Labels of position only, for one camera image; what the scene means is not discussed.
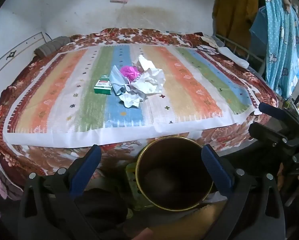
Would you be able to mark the mustard hanging coat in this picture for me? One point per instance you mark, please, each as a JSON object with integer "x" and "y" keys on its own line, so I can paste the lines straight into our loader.
{"x": 235, "y": 12}

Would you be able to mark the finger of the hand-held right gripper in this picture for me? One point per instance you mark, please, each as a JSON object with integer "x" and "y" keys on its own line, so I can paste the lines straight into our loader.
{"x": 272, "y": 111}
{"x": 267, "y": 132}

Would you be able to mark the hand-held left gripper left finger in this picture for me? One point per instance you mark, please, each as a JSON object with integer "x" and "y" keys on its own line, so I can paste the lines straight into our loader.
{"x": 85, "y": 172}

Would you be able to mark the pink plastic bag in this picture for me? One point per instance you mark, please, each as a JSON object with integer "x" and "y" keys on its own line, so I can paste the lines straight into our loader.
{"x": 129, "y": 72}

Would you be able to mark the metal bed rail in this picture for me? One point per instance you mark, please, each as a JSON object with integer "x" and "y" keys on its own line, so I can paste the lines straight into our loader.
{"x": 239, "y": 47}

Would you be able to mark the white rolled cloth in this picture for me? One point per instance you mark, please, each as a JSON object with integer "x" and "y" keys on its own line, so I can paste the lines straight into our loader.
{"x": 233, "y": 55}

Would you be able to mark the green white cardboard box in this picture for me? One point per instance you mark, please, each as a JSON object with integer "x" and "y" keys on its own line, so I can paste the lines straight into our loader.
{"x": 103, "y": 85}

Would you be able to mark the blue dotted curtain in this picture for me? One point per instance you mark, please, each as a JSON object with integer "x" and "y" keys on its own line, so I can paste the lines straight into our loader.
{"x": 282, "y": 42}

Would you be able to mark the blue white plastic package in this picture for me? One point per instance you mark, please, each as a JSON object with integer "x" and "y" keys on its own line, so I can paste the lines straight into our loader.
{"x": 118, "y": 80}

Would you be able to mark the translucent printed plastic bag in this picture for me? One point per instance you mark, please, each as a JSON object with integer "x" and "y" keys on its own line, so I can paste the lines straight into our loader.
{"x": 152, "y": 81}

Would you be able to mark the white papers on bed edge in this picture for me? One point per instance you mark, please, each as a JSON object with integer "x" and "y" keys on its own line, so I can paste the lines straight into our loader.
{"x": 207, "y": 50}

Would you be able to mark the white paper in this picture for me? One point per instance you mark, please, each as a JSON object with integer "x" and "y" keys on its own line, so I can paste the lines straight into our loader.
{"x": 130, "y": 102}

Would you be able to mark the person's right hand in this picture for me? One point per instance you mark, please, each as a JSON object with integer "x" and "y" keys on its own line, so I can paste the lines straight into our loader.
{"x": 280, "y": 177}

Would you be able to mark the dark metal bin gold rim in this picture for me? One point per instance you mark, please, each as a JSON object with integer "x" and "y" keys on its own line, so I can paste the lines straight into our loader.
{"x": 174, "y": 175}

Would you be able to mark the striped colourful mat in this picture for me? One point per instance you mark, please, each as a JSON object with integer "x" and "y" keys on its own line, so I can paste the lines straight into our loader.
{"x": 189, "y": 92}

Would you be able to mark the grey rolled pillow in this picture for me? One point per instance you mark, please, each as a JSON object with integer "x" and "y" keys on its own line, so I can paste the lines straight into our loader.
{"x": 52, "y": 45}

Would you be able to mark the blue plastic container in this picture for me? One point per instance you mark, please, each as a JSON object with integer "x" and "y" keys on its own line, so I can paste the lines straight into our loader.
{"x": 259, "y": 27}

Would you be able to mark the tan fleece cloth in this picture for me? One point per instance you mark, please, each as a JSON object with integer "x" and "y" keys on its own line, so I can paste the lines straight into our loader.
{"x": 177, "y": 220}

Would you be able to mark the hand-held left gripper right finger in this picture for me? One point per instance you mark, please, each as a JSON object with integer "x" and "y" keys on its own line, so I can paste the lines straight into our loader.
{"x": 217, "y": 172}

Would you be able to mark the white headboard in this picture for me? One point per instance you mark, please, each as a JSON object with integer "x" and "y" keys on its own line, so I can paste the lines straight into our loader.
{"x": 12, "y": 55}

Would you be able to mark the white plastic wrapper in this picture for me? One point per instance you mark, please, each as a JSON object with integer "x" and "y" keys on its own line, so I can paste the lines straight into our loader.
{"x": 144, "y": 61}

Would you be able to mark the cream crumpled cloth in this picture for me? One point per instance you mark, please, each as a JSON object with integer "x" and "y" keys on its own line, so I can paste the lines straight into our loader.
{"x": 209, "y": 41}

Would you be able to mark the brown floral blanket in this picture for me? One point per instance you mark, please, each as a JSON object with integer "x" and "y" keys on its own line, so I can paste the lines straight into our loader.
{"x": 52, "y": 160}

